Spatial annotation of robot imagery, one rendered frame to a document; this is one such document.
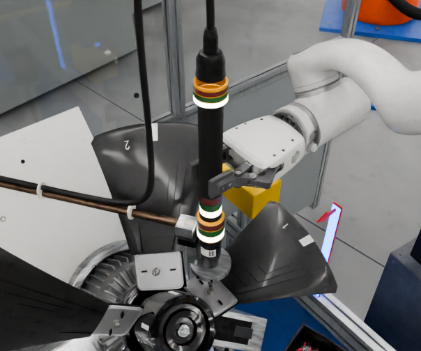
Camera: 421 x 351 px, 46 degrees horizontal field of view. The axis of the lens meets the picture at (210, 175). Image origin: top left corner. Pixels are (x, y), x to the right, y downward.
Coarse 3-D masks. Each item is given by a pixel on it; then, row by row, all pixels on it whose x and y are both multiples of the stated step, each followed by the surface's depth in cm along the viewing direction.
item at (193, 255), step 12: (180, 216) 81; (180, 228) 79; (192, 228) 79; (180, 240) 80; (192, 240) 80; (192, 252) 82; (192, 264) 84; (228, 264) 84; (204, 276) 82; (216, 276) 82
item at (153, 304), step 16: (144, 304) 84; (160, 304) 80; (176, 304) 81; (192, 304) 83; (144, 320) 81; (160, 320) 79; (176, 320) 82; (192, 320) 82; (208, 320) 83; (128, 336) 88; (144, 336) 80; (160, 336) 80; (176, 336) 81; (192, 336) 83; (208, 336) 83
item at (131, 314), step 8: (112, 312) 80; (120, 312) 81; (128, 312) 81; (136, 312) 82; (104, 320) 81; (112, 320) 82; (120, 320) 82; (128, 320) 83; (136, 320) 84; (96, 328) 83; (104, 328) 83; (112, 328) 84; (120, 328) 84; (128, 328) 85
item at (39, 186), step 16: (208, 0) 54; (208, 16) 55; (144, 48) 60; (144, 64) 62; (144, 80) 63; (144, 96) 65; (144, 112) 66; (0, 176) 86; (64, 192) 83; (128, 208) 80
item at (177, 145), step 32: (128, 128) 89; (160, 128) 88; (192, 128) 88; (128, 160) 88; (160, 160) 87; (192, 160) 87; (128, 192) 88; (160, 192) 86; (192, 192) 86; (128, 224) 88; (160, 224) 86
